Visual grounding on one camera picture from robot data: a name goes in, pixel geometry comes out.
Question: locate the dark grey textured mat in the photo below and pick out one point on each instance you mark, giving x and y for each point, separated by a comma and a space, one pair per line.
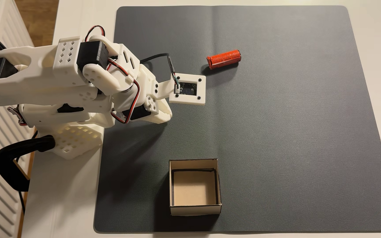
293, 132

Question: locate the open cardboard box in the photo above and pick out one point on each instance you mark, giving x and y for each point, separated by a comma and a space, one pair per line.
194, 188

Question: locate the red cylinder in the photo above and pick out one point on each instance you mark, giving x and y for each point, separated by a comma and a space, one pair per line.
223, 59

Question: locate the white framed camera box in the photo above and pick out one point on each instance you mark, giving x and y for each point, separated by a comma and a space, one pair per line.
187, 89

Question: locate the black table clamp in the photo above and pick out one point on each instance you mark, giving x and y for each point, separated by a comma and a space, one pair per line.
8, 158

